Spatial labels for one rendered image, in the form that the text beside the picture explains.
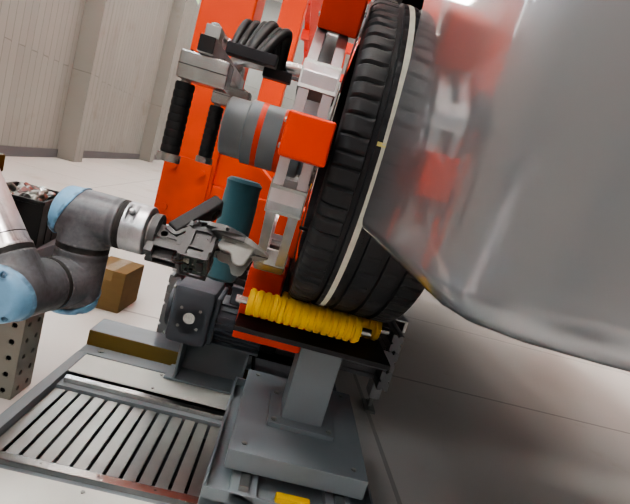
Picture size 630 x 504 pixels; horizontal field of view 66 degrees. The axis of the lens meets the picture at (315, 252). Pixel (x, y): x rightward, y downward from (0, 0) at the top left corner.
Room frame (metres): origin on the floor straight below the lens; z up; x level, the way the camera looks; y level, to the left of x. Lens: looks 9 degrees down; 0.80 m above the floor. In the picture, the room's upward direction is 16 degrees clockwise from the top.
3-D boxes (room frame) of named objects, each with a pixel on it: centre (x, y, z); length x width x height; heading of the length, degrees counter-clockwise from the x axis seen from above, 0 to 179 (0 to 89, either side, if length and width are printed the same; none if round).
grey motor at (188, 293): (1.41, 0.16, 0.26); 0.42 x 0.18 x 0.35; 94
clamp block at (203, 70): (0.92, 0.28, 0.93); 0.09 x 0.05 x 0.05; 94
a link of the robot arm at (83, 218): (0.85, 0.40, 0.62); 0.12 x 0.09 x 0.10; 94
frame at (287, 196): (1.10, 0.09, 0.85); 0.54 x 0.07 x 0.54; 4
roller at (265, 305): (0.99, -0.02, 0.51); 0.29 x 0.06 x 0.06; 94
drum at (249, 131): (1.10, 0.16, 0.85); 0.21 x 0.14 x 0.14; 94
